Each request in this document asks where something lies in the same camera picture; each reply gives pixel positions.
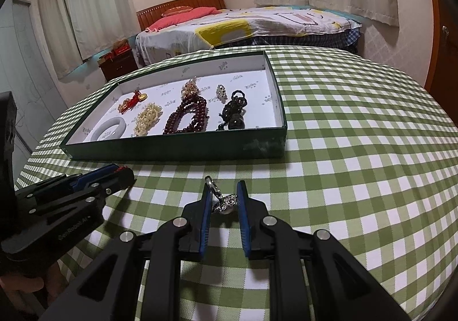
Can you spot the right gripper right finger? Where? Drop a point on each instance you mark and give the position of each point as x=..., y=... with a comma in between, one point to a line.
x=312, y=276

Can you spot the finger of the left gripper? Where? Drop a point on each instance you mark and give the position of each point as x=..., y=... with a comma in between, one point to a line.
x=106, y=180

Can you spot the brown wooden door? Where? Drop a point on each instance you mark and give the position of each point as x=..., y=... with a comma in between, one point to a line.
x=441, y=82

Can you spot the left white curtain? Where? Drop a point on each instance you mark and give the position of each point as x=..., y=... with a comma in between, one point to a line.
x=75, y=30

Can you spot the silver keyring charm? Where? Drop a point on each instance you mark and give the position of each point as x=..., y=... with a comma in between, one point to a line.
x=225, y=204

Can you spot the silver crystal brooch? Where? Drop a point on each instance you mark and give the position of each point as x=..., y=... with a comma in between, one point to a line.
x=221, y=94

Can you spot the red rose gold brooch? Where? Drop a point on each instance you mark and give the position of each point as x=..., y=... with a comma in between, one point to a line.
x=142, y=96

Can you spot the red tassel charm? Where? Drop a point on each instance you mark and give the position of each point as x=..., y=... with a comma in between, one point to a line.
x=128, y=104

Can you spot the bed with patterned sheet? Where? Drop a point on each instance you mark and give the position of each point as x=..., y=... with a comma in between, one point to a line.
x=272, y=25

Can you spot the orange embroidered cushion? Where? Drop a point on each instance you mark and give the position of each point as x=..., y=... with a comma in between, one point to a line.
x=176, y=10

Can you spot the pale jade bangle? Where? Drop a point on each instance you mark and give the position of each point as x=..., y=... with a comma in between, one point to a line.
x=111, y=129

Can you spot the green checkered tablecloth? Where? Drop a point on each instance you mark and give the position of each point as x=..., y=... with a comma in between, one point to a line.
x=370, y=156

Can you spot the glass wardrobe door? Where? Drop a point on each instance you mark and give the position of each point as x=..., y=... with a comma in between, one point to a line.
x=25, y=75

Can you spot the green jewelry tray box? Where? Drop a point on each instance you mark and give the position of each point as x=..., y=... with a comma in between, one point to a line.
x=250, y=125

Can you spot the person left hand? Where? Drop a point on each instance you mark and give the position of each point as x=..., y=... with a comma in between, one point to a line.
x=15, y=285

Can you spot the dark wooden nightstand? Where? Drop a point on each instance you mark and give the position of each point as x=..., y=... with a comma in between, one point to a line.
x=116, y=65

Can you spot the red boxes on nightstand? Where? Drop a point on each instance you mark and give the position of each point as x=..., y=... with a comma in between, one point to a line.
x=118, y=48

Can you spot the pink pillow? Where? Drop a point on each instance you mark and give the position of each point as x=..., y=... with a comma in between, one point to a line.
x=182, y=17

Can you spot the gold pearl brooch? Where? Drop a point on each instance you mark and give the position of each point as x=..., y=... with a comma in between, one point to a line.
x=190, y=88

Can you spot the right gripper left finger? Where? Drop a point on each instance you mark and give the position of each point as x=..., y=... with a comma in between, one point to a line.
x=138, y=274

